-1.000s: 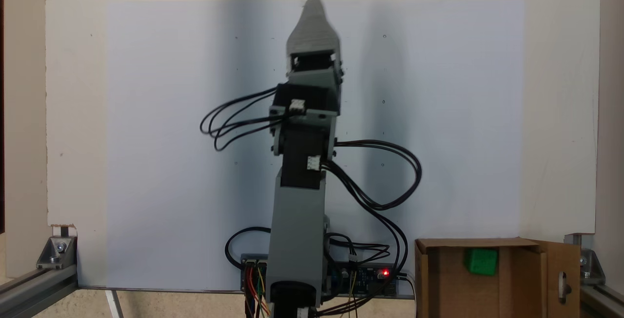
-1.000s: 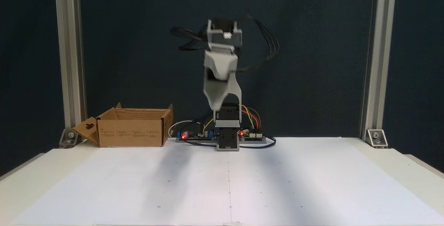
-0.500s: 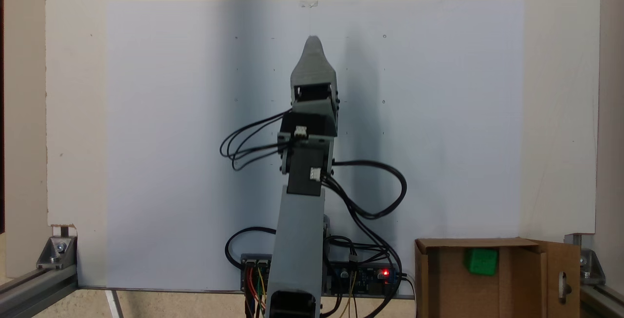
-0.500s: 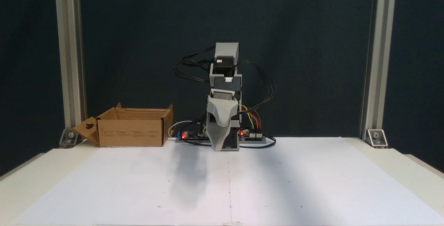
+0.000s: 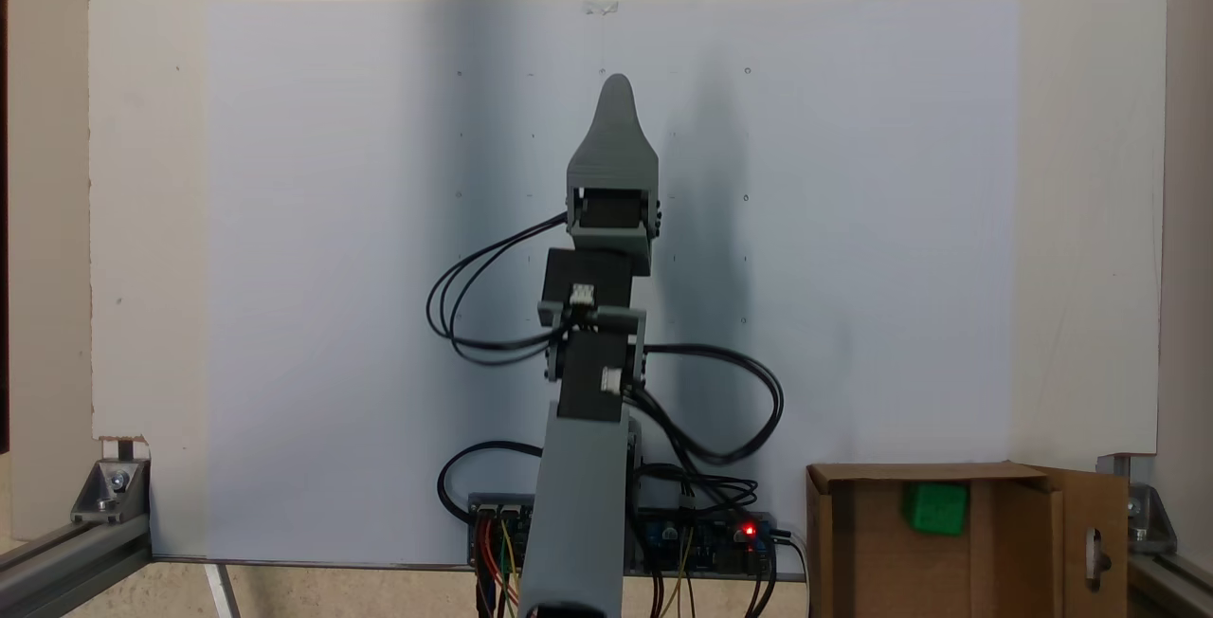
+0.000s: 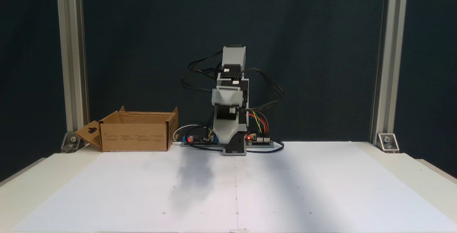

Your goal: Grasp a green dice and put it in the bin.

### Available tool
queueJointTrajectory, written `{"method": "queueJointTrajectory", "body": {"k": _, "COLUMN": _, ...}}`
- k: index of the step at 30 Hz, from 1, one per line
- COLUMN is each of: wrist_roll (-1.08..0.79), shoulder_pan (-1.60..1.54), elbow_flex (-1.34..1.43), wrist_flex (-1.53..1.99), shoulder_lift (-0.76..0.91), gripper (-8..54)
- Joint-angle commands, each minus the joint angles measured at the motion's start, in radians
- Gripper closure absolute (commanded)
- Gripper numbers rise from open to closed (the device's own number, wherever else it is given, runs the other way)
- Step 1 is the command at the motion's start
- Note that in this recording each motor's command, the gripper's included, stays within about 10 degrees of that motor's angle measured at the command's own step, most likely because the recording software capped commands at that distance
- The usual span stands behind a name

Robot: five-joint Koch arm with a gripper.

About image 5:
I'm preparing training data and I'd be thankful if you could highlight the blue circuit board red LED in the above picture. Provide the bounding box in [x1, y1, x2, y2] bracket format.
[630, 509, 778, 581]

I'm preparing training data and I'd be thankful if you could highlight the black gripper motor cable bundle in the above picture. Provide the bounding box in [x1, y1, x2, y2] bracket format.
[425, 210, 581, 366]

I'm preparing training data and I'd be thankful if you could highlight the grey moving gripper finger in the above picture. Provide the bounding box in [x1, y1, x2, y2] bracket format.
[566, 74, 661, 238]

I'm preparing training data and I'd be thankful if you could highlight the black arm motor cable bundle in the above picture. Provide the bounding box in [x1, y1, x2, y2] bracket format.
[621, 343, 786, 505]

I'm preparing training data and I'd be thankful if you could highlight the white cable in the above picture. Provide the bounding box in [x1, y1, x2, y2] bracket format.
[772, 531, 813, 618]

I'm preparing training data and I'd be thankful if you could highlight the brown cardboard box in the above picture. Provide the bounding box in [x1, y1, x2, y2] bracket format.
[806, 462, 1131, 618]

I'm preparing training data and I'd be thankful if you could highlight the green die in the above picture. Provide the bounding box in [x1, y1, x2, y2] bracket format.
[900, 482, 970, 537]

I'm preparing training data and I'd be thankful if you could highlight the circuit board with jumper wires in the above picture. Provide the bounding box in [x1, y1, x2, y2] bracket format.
[469, 495, 534, 570]

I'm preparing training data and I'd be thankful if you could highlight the aluminium frame post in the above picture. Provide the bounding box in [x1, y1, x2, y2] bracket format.
[0, 512, 153, 618]
[1128, 547, 1213, 618]

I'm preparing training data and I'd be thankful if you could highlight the yellow wire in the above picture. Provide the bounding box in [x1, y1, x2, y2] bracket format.
[661, 542, 693, 618]

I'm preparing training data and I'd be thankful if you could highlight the metal corner bracket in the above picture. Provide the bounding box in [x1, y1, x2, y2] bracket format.
[1097, 452, 1178, 554]
[71, 457, 151, 524]

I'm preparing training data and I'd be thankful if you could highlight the black power cable loop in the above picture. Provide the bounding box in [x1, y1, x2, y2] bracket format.
[437, 441, 544, 524]

